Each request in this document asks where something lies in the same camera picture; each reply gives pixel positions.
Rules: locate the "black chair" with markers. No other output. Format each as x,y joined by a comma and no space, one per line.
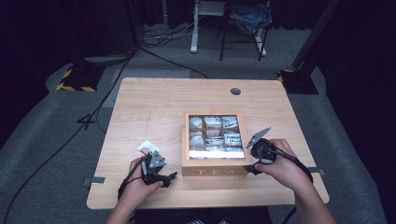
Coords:
243,40

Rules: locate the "person's left hand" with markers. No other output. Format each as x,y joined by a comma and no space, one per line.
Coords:
140,186

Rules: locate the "wooden tea box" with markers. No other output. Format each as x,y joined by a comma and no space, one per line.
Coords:
216,146

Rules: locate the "black yellow striped stand base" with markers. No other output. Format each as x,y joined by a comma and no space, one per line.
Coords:
79,77
297,81

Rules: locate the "white tea bag packet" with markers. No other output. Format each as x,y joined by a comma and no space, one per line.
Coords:
148,146

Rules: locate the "dark slanted stand pole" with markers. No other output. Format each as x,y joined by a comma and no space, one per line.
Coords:
314,34

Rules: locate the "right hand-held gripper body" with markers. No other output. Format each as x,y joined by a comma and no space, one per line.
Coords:
263,149

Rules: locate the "person's right hand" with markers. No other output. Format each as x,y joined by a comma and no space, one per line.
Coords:
285,168

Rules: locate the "group of tea bags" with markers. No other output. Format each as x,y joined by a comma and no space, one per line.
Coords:
214,133

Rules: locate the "blue cloth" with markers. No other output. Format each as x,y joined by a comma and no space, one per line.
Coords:
250,17

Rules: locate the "grey tape strip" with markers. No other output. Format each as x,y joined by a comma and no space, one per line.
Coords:
317,171
94,180

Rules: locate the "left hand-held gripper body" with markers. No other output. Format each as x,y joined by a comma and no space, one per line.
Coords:
152,166

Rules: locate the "white desk frame leg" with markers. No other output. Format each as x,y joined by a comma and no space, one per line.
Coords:
195,31

